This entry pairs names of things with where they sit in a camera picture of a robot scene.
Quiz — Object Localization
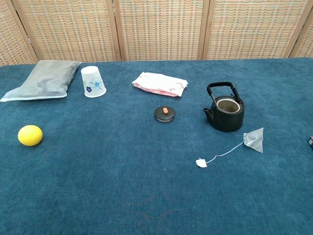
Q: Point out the white tea bag with string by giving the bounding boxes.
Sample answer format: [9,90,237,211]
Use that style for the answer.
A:
[195,127,265,169]

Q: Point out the black teapot lid orange knob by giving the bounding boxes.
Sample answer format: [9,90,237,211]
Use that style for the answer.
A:
[154,106,176,123]

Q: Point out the black cast iron teapot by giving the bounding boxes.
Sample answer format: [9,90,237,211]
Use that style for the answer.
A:
[202,81,246,133]

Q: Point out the pink white tissue pack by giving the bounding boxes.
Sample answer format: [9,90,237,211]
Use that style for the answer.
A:
[132,71,189,98]

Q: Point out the blue carpet table cover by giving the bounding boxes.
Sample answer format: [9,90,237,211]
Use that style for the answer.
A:
[0,57,313,235]

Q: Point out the white paper cup blue flowers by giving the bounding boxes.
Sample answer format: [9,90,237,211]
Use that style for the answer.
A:
[81,66,107,98]

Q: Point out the woven rattan folding screen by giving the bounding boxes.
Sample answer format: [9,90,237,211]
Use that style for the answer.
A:
[0,0,313,66]

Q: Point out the grey plastic pouch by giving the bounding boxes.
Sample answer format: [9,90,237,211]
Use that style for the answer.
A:
[0,60,83,103]

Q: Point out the yellow ball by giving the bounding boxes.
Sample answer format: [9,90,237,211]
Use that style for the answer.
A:
[18,125,44,147]

